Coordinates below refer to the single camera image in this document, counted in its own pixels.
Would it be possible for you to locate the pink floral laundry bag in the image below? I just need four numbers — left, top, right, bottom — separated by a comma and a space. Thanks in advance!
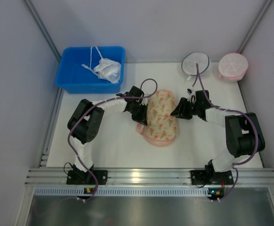
136, 89, 178, 146

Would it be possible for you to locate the blue plastic bin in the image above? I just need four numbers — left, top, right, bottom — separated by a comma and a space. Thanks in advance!
55, 46, 125, 94

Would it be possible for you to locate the purple cable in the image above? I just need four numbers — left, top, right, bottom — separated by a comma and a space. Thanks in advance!
67, 78, 158, 201
192, 63, 260, 201

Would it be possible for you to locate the blue-trimmed round mesh bag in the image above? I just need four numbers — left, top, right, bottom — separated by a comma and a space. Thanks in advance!
181, 52, 211, 80

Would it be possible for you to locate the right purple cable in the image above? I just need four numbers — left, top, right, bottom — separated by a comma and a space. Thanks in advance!
192, 63, 260, 201

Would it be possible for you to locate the slotted grey cable duct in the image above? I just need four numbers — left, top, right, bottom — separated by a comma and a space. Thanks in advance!
33, 186, 224, 197

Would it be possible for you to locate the white bra in bin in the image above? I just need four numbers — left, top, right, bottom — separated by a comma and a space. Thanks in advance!
81, 46, 121, 84

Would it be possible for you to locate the aluminium mounting rail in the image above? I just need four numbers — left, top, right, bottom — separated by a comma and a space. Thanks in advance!
25, 167, 274, 187

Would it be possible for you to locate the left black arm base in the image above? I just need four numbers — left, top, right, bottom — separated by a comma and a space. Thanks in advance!
66, 169, 108, 185

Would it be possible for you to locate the pink-trimmed round mesh bag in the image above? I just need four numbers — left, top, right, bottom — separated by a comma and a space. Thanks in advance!
218, 53, 249, 82

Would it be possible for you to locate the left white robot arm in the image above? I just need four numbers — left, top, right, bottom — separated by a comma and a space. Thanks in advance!
67, 86, 148, 177

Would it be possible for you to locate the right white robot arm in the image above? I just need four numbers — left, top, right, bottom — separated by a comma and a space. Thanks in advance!
171, 89, 266, 177

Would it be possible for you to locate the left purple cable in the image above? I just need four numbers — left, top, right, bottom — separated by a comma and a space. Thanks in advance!
67, 78, 158, 201

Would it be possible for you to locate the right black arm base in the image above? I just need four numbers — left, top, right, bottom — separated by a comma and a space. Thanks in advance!
190, 169, 234, 187

